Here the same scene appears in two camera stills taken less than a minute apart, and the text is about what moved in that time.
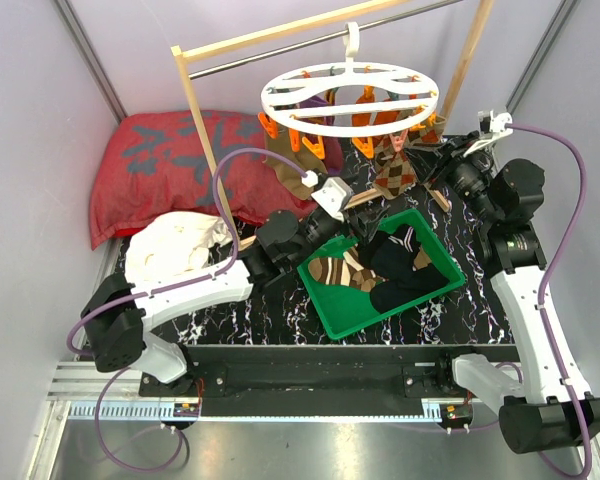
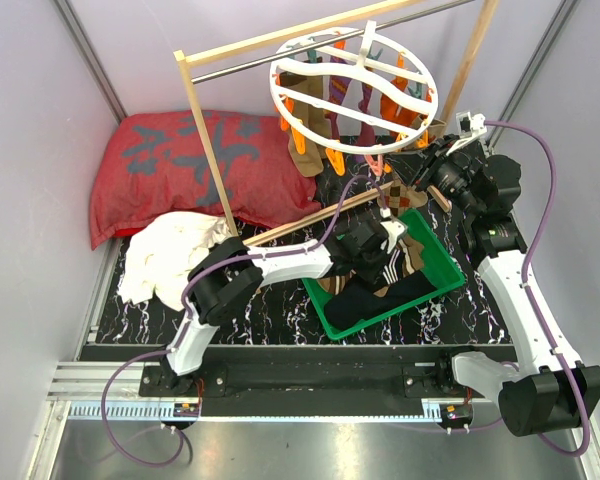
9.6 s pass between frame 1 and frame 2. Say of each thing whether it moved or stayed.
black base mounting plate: stayed
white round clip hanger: moved
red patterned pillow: stayed
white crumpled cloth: stayed
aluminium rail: stayed
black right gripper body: stayed
